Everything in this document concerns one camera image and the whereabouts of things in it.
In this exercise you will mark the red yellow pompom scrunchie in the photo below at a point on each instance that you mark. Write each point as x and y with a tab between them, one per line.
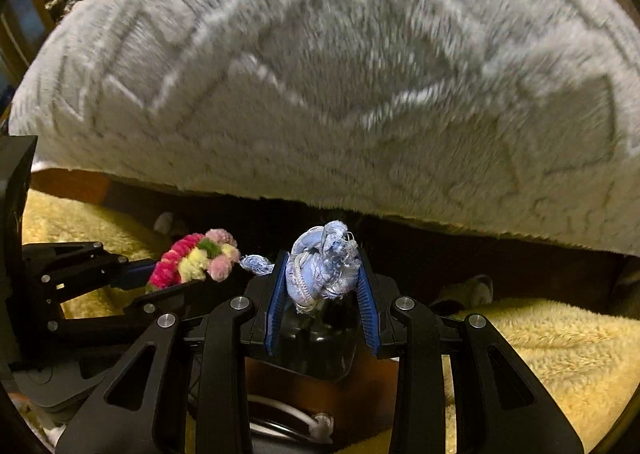
196	257

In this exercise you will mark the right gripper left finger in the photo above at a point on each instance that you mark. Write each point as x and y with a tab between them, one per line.
168	364

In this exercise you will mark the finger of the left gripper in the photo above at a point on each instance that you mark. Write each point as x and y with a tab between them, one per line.
102	305
82	267

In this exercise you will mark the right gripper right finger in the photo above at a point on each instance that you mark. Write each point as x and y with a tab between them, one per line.
501	406

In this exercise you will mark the yellow fluffy rug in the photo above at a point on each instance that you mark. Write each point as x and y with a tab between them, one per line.
588	362

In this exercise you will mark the grey fluffy blanket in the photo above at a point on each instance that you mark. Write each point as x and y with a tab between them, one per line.
512	117

